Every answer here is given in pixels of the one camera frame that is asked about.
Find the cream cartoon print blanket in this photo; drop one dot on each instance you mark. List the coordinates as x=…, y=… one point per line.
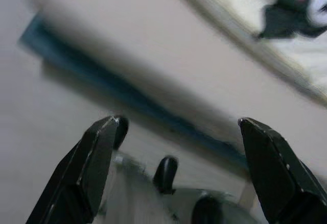
x=242, y=4

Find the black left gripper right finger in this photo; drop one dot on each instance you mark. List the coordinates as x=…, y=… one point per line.
x=281, y=183

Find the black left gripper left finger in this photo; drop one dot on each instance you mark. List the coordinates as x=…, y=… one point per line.
x=87, y=173

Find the beige sheeted bed mattress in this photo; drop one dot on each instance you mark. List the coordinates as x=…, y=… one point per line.
x=166, y=63

